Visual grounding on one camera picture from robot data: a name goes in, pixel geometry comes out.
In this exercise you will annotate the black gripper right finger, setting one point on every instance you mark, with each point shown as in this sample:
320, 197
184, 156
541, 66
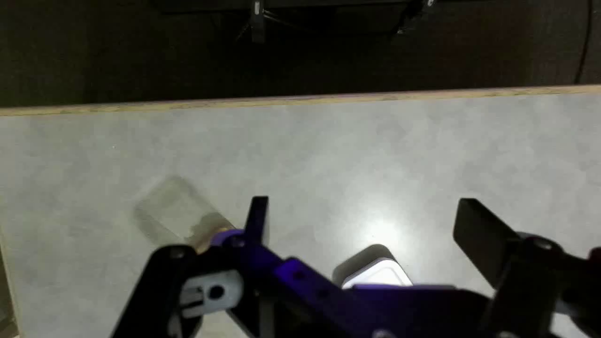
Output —
500, 256

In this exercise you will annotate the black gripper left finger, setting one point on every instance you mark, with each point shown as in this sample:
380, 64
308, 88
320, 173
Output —
188, 293

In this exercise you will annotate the white container lid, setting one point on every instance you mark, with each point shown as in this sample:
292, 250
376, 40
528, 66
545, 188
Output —
376, 269

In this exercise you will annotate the black tripod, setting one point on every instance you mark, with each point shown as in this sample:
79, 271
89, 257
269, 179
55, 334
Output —
258, 21

